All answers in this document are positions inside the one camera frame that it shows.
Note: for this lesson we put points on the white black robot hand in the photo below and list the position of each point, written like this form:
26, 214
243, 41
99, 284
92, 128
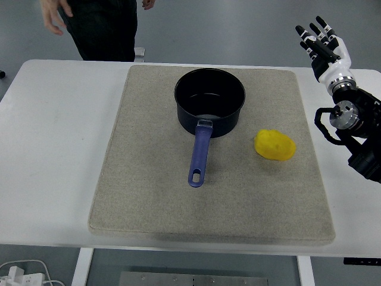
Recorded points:
336, 70

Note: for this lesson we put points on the person's hand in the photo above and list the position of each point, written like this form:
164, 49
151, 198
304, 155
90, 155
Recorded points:
148, 3
52, 18

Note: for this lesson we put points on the yellow potato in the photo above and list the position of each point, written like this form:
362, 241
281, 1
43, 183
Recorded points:
275, 145

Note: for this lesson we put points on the small clear floor block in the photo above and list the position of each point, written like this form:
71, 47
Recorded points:
140, 52

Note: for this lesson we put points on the person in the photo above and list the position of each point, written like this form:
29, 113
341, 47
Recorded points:
104, 26

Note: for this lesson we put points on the black caster wheel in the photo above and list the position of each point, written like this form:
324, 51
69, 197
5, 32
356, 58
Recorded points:
1, 74

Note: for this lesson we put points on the beige fabric mat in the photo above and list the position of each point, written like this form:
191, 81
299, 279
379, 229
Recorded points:
149, 178

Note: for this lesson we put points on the black table control panel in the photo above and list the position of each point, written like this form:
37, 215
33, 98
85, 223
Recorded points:
361, 261

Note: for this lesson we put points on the white table leg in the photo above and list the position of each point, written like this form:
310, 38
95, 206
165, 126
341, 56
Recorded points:
306, 271
81, 266

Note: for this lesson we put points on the white power strip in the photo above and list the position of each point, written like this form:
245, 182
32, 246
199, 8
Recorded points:
21, 278

